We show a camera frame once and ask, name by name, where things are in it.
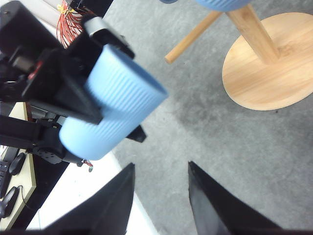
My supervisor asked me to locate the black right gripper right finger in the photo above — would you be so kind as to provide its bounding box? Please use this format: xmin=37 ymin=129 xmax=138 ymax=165
xmin=188 ymin=161 xmax=310 ymax=235

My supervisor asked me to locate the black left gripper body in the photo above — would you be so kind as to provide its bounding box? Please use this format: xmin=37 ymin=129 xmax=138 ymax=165
xmin=0 ymin=16 xmax=135 ymax=103

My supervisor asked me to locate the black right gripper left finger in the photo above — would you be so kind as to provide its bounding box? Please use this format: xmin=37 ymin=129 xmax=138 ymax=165
xmin=44 ymin=163 xmax=135 ymax=235

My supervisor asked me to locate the blue ribbed cup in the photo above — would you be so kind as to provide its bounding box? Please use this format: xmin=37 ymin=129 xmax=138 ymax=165
xmin=60 ymin=45 xmax=168 ymax=161
xmin=196 ymin=0 xmax=253 ymax=12
xmin=160 ymin=0 xmax=178 ymax=4

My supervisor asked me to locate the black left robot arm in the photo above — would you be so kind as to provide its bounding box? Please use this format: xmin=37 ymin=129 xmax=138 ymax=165
xmin=0 ymin=0 xmax=134 ymax=166

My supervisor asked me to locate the black computer mouse far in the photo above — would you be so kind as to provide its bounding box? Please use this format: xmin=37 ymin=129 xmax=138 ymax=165
xmin=9 ymin=152 xmax=26 ymax=176

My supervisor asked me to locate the black computer mouse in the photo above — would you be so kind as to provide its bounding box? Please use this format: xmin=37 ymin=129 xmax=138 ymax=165
xmin=0 ymin=187 xmax=20 ymax=218
xmin=9 ymin=152 xmax=26 ymax=176

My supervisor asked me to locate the black keyboard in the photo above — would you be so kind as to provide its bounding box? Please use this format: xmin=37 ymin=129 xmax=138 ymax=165
xmin=0 ymin=161 xmax=10 ymax=199

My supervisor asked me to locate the beige desk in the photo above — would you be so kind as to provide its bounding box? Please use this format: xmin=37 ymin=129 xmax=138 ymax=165
xmin=0 ymin=102 xmax=36 ymax=231

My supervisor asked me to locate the black computer mouse near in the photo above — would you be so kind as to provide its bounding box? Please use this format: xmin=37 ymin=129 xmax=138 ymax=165
xmin=0 ymin=187 xmax=20 ymax=218

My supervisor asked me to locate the wooden cup tree stand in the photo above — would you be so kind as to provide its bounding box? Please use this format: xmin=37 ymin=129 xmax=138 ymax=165
xmin=164 ymin=4 xmax=313 ymax=111

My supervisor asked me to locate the red wire bundle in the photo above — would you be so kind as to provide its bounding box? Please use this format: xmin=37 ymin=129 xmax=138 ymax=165
xmin=57 ymin=0 xmax=84 ymax=49

